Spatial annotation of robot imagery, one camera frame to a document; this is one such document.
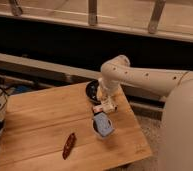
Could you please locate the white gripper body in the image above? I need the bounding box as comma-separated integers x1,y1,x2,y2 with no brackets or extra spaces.
96,84,118,113

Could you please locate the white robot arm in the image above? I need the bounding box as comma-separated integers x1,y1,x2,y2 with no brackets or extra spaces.
97,55,193,171

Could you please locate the black ceramic bowl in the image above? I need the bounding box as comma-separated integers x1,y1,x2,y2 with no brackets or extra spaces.
85,80,100,104

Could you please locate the red brown oblong object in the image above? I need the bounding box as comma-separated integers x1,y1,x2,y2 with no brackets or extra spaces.
62,133,76,160

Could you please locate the wooden board table top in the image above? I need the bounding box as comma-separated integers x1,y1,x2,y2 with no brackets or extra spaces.
0,83,152,171

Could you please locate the middle metal rail post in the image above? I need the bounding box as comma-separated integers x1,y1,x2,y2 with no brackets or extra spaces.
88,0,98,26

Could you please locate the metal rail post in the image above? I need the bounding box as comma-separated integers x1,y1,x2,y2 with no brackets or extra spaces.
9,0,23,16
88,0,98,26
148,0,166,34

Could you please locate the right metal rail post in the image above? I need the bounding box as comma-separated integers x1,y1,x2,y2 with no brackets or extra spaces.
148,0,166,34

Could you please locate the left metal rail post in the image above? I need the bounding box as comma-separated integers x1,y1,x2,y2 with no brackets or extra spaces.
9,0,23,16

